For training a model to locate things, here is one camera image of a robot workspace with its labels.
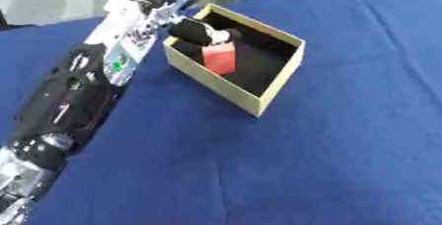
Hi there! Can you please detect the red block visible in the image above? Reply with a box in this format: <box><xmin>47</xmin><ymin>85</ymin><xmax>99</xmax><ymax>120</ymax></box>
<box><xmin>200</xmin><ymin>41</ymin><xmax>239</xmax><ymax>76</ymax></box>

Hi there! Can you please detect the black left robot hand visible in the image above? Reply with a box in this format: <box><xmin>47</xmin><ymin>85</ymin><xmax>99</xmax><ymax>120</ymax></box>
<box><xmin>129</xmin><ymin>0</ymin><xmax>244</xmax><ymax>47</ymax></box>

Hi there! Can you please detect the tan cardboard box black inside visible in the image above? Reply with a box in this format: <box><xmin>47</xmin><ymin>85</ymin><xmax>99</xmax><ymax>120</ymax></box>
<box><xmin>160</xmin><ymin>3</ymin><xmax>308</xmax><ymax>118</ymax></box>

